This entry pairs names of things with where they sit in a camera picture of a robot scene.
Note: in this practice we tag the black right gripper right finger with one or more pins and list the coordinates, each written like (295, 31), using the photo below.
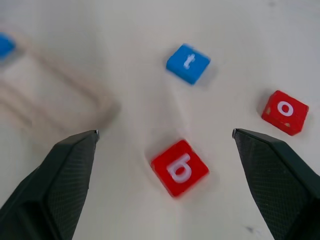
(277, 185)

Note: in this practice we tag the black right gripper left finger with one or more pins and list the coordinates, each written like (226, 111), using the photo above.
(45, 190)

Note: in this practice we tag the red letter o block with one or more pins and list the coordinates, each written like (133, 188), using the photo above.
(285, 112)

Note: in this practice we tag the red letter b block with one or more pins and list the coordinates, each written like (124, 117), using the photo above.
(180, 168)

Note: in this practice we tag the wooden tray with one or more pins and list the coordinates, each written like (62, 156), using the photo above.
(50, 90)

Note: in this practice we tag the blue letter t block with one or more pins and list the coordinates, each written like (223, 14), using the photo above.
(188, 63)

